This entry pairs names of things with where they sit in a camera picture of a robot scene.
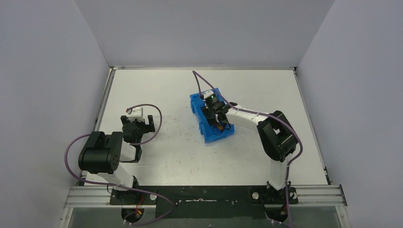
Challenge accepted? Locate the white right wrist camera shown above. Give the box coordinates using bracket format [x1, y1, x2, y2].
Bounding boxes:
[200, 90, 216, 100]

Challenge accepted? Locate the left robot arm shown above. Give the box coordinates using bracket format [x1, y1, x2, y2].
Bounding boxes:
[78, 115, 156, 191]

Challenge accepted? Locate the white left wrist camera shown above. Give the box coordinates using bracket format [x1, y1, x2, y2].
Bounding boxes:
[126, 106, 144, 122]

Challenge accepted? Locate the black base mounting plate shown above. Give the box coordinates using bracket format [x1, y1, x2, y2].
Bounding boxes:
[108, 185, 298, 222]

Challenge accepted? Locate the aluminium front rail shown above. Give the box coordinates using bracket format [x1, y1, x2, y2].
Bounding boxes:
[64, 185, 347, 209]

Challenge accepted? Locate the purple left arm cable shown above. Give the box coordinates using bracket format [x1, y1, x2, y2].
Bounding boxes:
[64, 104, 174, 227]

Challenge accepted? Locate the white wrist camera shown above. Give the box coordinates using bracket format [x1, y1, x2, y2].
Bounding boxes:
[126, 106, 144, 122]
[200, 90, 216, 100]

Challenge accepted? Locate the blue plastic bin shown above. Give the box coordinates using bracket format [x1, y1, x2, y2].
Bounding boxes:
[190, 88, 235, 143]

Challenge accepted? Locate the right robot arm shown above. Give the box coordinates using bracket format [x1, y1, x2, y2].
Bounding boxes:
[201, 90, 297, 190]

